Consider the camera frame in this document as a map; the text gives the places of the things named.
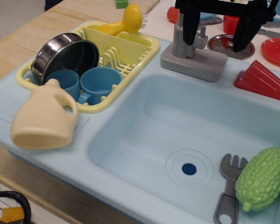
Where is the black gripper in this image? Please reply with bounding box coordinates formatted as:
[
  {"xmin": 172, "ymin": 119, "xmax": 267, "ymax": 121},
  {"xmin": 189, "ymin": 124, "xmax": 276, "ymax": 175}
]
[{"xmin": 175, "ymin": 0, "xmax": 279, "ymax": 52}]

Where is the grey toy faucet with lever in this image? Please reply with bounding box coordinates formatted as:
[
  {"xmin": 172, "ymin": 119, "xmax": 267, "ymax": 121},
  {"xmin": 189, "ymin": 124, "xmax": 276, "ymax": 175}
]
[{"xmin": 160, "ymin": 13, "xmax": 228, "ymax": 82}]

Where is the grey toy utensil back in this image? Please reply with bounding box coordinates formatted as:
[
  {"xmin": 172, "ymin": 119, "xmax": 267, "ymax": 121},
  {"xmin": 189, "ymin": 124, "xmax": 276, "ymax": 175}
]
[{"xmin": 199, "ymin": 17, "xmax": 223, "ymax": 25}]

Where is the red cup upright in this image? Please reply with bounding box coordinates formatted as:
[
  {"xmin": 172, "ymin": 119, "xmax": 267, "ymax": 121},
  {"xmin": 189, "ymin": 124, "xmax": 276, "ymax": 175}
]
[{"xmin": 223, "ymin": 15, "xmax": 240, "ymax": 35}]

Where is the red small cup back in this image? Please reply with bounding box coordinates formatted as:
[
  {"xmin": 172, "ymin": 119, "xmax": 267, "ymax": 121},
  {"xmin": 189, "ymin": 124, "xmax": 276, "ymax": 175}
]
[{"xmin": 167, "ymin": 7, "xmax": 179, "ymax": 23}]

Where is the grey toy spoon right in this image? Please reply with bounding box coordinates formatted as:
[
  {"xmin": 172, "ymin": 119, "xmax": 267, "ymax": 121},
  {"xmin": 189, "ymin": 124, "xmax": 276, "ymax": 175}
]
[{"xmin": 257, "ymin": 29, "xmax": 280, "ymax": 38}]

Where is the red toy plate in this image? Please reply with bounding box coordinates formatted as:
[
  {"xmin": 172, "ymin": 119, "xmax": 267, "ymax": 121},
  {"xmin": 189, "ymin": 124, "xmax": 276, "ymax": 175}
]
[{"xmin": 261, "ymin": 37, "xmax": 280, "ymax": 66}]

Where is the red toy cup lying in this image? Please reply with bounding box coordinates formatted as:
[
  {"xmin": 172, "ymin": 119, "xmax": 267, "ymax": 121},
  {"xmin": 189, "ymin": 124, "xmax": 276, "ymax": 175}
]
[{"xmin": 234, "ymin": 60, "xmax": 280, "ymax": 100}]

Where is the wooden board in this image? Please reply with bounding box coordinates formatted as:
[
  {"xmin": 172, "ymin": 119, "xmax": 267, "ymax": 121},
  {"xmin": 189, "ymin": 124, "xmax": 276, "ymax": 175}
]
[{"xmin": 128, "ymin": 0, "xmax": 160, "ymax": 14}]

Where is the yellow dish brush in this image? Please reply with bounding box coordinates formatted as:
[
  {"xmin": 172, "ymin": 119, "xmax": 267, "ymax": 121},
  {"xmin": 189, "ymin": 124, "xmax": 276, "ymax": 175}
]
[{"xmin": 96, "ymin": 4, "xmax": 147, "ymax": 36}]

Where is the green block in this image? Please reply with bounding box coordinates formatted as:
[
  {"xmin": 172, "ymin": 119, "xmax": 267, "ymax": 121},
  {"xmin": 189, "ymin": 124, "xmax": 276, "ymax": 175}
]
[{"xmin": 115, "ymin": 0, "xmax": 129, "ymax": 9}]

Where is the yellow dish rack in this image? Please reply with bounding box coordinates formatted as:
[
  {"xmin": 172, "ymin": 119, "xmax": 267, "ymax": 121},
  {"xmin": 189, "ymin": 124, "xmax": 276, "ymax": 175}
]
[{"xmin": 15, "ymin": 21, "xmax": 161, "ymax": 114}]

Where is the blue cup right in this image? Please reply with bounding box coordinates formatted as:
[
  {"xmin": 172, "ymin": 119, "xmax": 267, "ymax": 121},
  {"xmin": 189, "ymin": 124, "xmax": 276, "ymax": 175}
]
[{"xmin": 77, "ymin": 67, "xmax": 122, "ymax": 105}]

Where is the blue cup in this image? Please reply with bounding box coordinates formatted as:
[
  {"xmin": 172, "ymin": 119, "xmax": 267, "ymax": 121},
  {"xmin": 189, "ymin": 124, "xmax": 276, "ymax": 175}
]
[
  {"xmin": 46, "ymin": 70, "xmax": 80, "ymax": 101},
  {"xmin": 77, "ymin": 67, "xmax": 122, "ymax": 105}
]

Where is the light blue toy sink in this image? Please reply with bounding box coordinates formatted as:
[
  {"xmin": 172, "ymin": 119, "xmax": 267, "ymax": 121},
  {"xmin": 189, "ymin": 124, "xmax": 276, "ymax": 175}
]
[{"xmin": 0, "ymin": 20, "xmax": 280, "ymax": 224}]

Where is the steel pot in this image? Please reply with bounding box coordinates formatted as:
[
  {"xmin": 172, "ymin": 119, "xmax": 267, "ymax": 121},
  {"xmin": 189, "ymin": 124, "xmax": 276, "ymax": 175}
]
[{"xmin": 30, "ymin": 33, "xmax": 99, "ymax": 84}]

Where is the blue cup left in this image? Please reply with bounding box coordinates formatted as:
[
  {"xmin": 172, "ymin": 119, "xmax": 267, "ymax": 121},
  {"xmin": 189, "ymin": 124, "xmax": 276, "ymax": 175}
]
[{"xmin": 46, "ymin": 70, "xmax": 80, "ymax": 101}]

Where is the green bitter melon toy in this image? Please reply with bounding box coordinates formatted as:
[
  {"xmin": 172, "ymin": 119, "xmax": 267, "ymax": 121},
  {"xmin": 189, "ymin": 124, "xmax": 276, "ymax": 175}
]
[{"xmin": 235, "ymin": 147, "xmax": 280, "ymax": 212}]

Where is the grey toy fork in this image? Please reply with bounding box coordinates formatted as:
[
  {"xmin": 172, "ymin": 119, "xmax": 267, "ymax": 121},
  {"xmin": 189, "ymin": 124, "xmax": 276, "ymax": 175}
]
[{"xmin": 214, "ymin": 154, "xmax": 248, "ymax": 224}]

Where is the cream detergent bottle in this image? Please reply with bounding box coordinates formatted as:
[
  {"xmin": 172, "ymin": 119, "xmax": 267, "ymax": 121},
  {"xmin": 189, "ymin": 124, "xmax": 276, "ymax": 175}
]
[{"xmin": 10, "ymin": 79, "xmax": 79, "ymax": 149}]

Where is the orange object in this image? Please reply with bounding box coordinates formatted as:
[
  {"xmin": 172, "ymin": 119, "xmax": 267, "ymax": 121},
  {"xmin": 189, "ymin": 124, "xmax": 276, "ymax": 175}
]
[{"xmin": 0, "ymin": 207, "xmax": 24, "ymax": 223}]

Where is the black cable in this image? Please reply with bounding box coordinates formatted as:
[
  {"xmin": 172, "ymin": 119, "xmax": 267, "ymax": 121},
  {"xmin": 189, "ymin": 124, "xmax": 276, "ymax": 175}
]
[{"xmin": 0, "ymin": 190, "xmax": 32, "ymax": 224}]

